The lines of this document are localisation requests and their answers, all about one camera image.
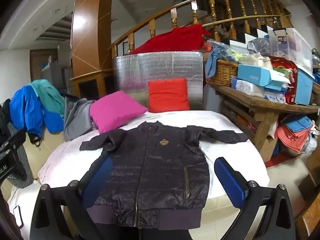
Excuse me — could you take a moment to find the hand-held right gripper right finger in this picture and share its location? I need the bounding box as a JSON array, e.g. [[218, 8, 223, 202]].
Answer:
[[214, 157, 297, 240]]

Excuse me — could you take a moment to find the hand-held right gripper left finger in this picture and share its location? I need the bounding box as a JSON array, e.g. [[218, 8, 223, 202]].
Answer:
[[30, 156, 113, 240]]

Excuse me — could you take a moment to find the dark purple puffer jacket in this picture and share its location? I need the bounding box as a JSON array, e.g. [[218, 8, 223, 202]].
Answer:
[[79, 121, 248, 230]]

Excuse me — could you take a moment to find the black garment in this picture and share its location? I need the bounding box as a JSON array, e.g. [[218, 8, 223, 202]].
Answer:
[[0, 99, 33, 188]]

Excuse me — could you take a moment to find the beige sofa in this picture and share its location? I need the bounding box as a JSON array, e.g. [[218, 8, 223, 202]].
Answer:
[[0, 127, 66, 200]]

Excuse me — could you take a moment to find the blue jacket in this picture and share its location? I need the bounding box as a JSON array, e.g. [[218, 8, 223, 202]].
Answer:
[[9, 85, 64, 140]]

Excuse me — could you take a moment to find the grey garment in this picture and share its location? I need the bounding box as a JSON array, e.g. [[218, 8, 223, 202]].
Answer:
[[64, 97, 98, 142]]

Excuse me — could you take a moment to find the teal jacket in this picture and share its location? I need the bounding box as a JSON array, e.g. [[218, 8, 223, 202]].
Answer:
[[30, 79, 66, 118]]

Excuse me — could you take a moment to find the pink pillow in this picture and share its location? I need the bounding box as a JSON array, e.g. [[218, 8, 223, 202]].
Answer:
[[89, 90, 149, 134]]

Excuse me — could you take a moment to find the stack of folded orange cloths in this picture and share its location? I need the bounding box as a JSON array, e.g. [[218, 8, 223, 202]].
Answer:
[[276, 120, 313, 153]]

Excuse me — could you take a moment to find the wooden chair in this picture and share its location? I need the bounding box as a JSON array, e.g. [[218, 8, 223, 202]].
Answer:
[[294, 152, 320, 240]]

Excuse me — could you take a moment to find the wooden table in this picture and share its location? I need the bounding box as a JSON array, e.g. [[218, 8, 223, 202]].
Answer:
[[207, 80, 320, 163]]

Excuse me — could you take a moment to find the grey cabinet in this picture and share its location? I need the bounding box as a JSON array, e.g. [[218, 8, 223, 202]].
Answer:
[[41, 55, 73, 90]]

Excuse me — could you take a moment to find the wooden lattice door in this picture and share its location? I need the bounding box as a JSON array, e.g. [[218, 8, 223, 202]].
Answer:
[[30, 49, 50, 80]]

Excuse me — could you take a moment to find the white patterned tissue pack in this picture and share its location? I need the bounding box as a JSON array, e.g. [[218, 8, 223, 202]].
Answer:
[[231, 79, 265, 97]]

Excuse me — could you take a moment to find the red pillow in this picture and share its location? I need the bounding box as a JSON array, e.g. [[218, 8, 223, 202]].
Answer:
[[148, 78, 190, 113]]

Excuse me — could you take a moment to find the blue cardboard box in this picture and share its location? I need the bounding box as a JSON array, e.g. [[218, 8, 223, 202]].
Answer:
[[237, 64, 292, 92]]

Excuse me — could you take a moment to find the wicker basket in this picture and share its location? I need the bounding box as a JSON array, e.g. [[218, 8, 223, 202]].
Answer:
[[205, 59, 239, 83]]

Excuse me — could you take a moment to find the red printed bag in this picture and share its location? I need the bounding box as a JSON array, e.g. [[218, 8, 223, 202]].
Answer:
[[271, 56, 300, 104]]

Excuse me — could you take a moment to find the light blue plastic bin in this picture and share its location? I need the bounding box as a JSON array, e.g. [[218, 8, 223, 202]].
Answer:
[[295, 65, 315, 105]]

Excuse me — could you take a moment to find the blue cloth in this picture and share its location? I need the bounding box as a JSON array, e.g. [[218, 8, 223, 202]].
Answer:
[[205, 46, 228, 78]]

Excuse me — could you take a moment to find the silver foil insulation board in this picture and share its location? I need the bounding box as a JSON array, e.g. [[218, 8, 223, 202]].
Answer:
[[112, 51, 204, 110]]

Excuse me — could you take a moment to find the wooden column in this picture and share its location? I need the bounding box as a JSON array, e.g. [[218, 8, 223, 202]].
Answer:
[[70, 0, 115, 98]]

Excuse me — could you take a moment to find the grey plastic bag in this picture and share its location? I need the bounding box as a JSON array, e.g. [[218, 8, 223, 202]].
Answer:
[[247, 38, 272, 55]]

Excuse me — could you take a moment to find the clear plastic storage bin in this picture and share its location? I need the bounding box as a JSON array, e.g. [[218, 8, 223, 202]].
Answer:
[[269, 27, 313, 67]]

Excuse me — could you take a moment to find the red cloth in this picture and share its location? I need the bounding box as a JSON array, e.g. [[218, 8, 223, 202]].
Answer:
[[130, 24, 212, 55]]

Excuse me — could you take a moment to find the wooden stair railing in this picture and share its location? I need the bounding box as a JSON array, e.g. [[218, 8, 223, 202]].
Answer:
[[107, 0, 293, 55]]

